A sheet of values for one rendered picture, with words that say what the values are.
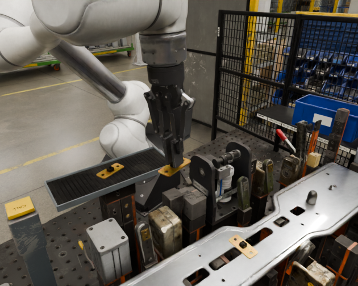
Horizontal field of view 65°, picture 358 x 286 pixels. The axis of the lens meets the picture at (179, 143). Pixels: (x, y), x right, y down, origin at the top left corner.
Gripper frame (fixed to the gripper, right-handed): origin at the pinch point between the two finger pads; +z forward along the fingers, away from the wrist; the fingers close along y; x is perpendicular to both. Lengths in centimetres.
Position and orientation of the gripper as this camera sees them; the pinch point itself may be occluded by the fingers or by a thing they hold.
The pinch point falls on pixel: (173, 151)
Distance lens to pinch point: 66.1
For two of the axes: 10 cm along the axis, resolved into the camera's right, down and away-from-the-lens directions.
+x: 6.4, -3.9, 6.6
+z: 0.7, 8.9, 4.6
